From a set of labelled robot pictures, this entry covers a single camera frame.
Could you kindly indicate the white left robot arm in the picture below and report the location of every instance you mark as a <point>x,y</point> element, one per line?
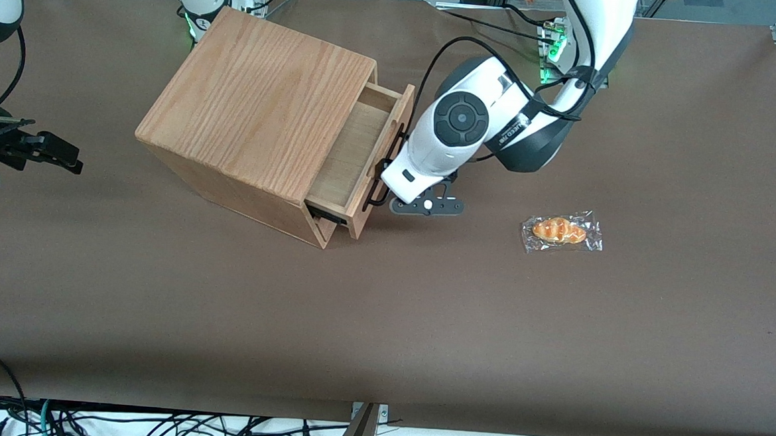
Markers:
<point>431,157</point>

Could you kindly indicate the bread roll in clear wrapper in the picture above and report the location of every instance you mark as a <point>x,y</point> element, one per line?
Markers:
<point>560,230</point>

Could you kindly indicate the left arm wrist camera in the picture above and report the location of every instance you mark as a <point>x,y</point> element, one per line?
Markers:
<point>445,206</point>

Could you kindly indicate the paper table cover sheet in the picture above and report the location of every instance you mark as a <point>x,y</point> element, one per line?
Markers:
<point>423,313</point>

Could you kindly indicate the silver metal bracket plate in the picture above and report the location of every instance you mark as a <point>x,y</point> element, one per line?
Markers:
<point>384,412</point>

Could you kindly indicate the oak wooden drawer cabinet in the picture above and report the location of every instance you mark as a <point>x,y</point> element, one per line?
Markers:
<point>254,105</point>

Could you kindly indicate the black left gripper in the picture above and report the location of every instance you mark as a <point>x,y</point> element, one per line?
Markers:
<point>384,167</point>

